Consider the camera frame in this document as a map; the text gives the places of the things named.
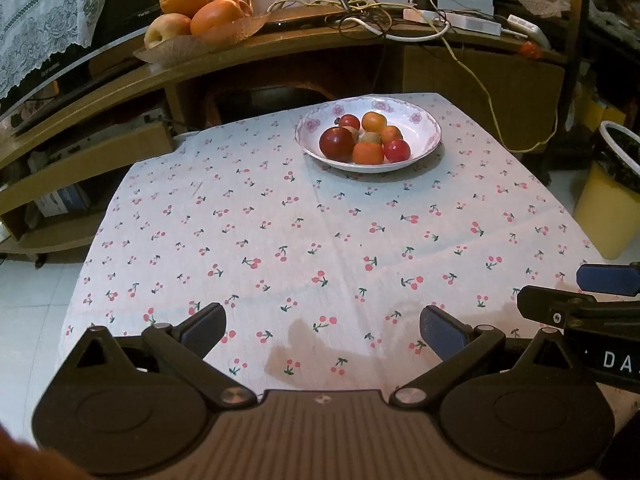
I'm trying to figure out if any white power strip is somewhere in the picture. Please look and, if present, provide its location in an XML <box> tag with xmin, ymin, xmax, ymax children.
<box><xmin>402</xmin><ymin>7</ymin><xmax>501</xmax><ymax>37</ymax></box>

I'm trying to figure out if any floral rim white plate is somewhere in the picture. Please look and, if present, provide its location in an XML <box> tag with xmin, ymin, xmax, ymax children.
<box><xmin>294</xmin><ymin>96</ymin><xmax>443</xmax><ymax>174</ymax></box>

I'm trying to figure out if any blue and white box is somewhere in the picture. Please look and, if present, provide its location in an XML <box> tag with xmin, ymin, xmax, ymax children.
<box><xmin>34</xmin><ymin>182</ymin><xmax>92</xmax><ymax>219</ymax></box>

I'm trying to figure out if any large dark red tomato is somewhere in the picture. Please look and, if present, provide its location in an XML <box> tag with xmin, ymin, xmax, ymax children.
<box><xmin>319</xmin><ymin>127</ymin><xmax>355</xmax><ymax>163</ymax></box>

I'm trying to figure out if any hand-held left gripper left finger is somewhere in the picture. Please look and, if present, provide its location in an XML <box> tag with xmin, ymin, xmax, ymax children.
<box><xmin>64</xmin><ymin>302</ymin><xmax>255</xmax><ymax>407</ymax></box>

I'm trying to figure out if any white lace cloth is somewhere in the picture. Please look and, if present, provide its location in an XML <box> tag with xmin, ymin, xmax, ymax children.
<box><xmin>0</xmin><ymin>0</ymin><xmax>112</xmax><ymax>100</ymax></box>

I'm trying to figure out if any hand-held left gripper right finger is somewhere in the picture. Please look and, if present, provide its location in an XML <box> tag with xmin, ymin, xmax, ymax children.
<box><xmin>390</xmin><ymin>304</ymin><xmax>590</xmax><ymax>407</ymax></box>

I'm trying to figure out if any yellow-green cable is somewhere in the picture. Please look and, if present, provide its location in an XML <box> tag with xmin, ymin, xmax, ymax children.
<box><xmin>440</xmin><ymin>35</ymin><xmax>559</xmax><ymax>154</ymax></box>

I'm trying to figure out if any cherry print white tablecloth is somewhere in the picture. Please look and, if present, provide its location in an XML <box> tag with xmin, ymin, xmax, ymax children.
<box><xmin>59</xmin><ymin>92</ymin><xmax>618</xmax><ymax>398</ymax></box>

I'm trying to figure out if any glass fruit bowl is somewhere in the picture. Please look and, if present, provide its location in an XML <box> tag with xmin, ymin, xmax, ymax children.
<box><xmin>132</xmin><ymin>10</ymin><xmax>273</xmax><ymax>65</ymax></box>

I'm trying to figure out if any curved wooden desk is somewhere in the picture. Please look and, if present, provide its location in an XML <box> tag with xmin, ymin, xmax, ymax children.
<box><xmin>0</xmin><ymin>17</ymin><xmax>571</xmax><ymax>256</ymax></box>

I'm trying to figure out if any pale yellow apple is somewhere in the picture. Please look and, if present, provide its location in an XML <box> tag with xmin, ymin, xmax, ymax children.
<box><xmin>144</xmin><ymin>13</ymin><xmax>193</xmax><ymax>50</ymax></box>

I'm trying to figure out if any white power adapter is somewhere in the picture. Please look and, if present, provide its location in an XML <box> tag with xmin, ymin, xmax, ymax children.
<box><xmin>507</xmin><ymin>14</ymin><xmax>551</xmax><ymax>51</ymax></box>

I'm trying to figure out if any thick white cable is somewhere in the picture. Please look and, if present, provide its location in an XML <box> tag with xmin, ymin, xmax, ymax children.
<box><xmin>340</xmin><ymin>7</ymin><xmax>451</xmax><ymax>43</ymax></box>

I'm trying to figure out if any yellow trash bin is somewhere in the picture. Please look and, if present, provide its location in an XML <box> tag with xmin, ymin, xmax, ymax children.
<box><xmin>572</xmin><ymin>121</ymin><xmax>640</xmax><ymax>261</ymax></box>

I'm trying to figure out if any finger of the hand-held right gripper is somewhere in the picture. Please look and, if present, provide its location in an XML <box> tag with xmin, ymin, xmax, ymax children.
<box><xmin>576</xmin><ymin>262</ymin><xmax>640</xmax><ymax>297</ymax></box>
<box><xmin>516</xmin><ymin>285</ymin><xmax>640</xmax><ymax>332</ymax></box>

